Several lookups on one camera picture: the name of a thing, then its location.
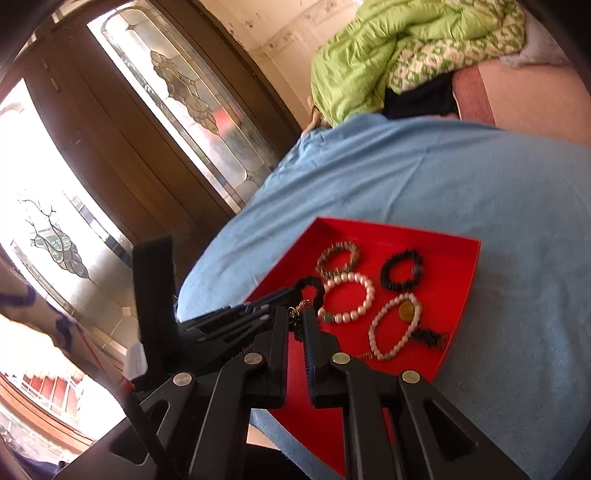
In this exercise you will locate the grey towel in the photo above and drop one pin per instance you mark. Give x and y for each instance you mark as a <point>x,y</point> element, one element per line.
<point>535,50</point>

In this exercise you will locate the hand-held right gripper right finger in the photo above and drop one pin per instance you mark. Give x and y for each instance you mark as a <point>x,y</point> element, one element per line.
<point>308,364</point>

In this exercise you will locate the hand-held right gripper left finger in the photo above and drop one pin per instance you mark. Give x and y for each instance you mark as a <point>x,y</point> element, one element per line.
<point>277,350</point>

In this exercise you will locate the wooden door with leaded glass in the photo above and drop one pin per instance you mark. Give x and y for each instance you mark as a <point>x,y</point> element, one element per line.
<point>138,138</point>

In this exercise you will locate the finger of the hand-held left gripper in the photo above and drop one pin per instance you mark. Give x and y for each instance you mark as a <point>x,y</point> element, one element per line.
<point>231,328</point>
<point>249,307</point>

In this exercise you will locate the leaded glass side window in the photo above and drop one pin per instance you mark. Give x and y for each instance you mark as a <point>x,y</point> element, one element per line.
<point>46,207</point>

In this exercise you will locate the white blue patterned cloth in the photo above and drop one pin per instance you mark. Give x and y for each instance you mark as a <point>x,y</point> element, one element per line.
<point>27,304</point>

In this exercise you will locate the green quilt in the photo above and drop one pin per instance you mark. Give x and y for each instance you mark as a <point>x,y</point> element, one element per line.
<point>360,60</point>

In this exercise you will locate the pink upholstered cushion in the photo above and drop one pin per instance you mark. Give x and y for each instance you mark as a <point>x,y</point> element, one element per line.
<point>531,101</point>

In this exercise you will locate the blue blanket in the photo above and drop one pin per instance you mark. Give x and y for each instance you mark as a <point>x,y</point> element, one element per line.
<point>415,175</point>

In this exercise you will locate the black cloth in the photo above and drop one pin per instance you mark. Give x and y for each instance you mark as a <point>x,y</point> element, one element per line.
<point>415,104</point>

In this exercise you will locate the red tray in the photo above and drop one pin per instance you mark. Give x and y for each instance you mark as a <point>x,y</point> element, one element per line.
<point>443,258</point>

